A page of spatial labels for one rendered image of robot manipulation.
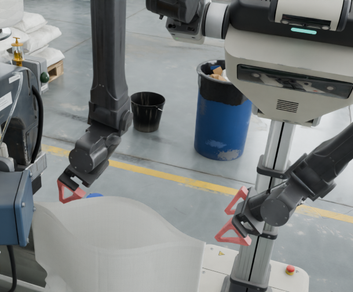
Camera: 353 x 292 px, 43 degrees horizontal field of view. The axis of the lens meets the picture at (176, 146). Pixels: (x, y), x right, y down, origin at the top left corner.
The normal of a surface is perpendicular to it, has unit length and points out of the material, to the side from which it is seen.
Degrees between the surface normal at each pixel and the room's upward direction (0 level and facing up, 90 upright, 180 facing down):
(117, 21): 99
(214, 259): 0
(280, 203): 81
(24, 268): 90
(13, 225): 90
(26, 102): 90
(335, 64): 40
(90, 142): 9
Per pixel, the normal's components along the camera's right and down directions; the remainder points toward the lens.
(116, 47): 0.88, 0.40
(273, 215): -0.48, 0.25
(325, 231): 0.07, -0.87
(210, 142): -0.47, 0.44
